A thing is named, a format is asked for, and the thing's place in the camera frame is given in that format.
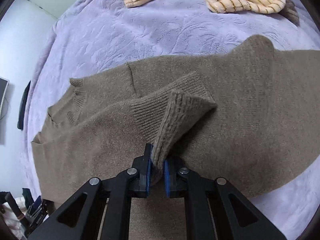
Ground dark green folded clothes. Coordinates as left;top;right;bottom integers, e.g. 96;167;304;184
22;188;34;209

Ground lavender bed blanket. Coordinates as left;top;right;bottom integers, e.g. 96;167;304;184
25;0;319;239

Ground brown knit sweater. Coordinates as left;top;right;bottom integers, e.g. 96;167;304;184
31;35;319;239

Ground white crumpled garment on floor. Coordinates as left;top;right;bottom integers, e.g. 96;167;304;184
2;197;27;239

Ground wall-mounted television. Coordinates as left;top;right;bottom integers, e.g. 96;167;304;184
0;77;9;120

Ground black folded garment on bed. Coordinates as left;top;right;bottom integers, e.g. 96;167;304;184
17;81;31;131

